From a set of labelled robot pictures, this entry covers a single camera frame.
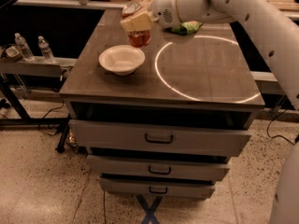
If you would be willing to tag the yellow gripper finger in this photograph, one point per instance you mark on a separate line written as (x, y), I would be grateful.
(136, 20)

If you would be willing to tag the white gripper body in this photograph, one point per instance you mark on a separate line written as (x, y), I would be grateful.
(163, 10)

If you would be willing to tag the red coke can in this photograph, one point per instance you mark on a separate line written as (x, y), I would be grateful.
(137, 39)

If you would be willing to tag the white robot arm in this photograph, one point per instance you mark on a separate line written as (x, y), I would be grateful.
(274, 35)

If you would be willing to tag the white paper bowl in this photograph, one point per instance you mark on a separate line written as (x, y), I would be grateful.
(121, 60)

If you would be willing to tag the small bowl on side table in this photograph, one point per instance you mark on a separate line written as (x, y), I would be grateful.
(9, 53)

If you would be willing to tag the green chip bag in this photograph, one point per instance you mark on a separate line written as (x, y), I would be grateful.
(186, 28)

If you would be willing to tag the right clear water bottle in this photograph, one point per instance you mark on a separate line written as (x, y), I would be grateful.
(45, 49)

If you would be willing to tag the clear water bottle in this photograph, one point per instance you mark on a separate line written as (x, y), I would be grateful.
(45, 49)
(24, 47)

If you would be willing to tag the grey drawer cabinet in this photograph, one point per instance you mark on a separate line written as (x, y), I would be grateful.
(199, 81)

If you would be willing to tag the left clear water bottle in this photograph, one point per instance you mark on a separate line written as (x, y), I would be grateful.
(24, 47)

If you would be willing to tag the top grey drawer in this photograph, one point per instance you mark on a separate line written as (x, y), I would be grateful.
(155, 138)

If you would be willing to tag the grey drawer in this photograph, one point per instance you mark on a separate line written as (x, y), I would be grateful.
(155, 138)
(105, 165)
(186, 190)

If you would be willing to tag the middle grey drawer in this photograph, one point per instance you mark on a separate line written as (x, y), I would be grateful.
(105, 165)

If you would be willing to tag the grey side table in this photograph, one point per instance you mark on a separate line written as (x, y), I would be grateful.
(36, 69)

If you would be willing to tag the bottom grey drawer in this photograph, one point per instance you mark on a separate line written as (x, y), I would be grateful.
(186, 190)

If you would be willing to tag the blue tape cross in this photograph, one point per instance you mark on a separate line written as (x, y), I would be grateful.
(149, 210)

